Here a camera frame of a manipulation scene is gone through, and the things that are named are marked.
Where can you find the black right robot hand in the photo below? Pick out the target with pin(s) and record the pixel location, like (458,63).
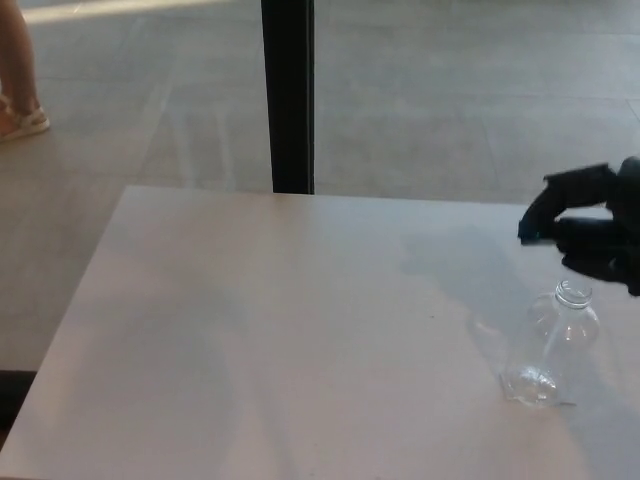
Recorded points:
(627,235)

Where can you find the black trigger spray lid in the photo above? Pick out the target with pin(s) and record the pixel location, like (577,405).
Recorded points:
(575,187)

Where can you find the clear plastic spray bottle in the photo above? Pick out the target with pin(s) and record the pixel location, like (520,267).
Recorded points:
(545,350)

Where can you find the white sandal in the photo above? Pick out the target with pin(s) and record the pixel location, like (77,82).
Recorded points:
(31,125)

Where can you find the person's bare leg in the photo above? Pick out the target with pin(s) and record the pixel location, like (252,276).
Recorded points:
(22,70)

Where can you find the black window frame post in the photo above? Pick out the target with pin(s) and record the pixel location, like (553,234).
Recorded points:
(290,100)

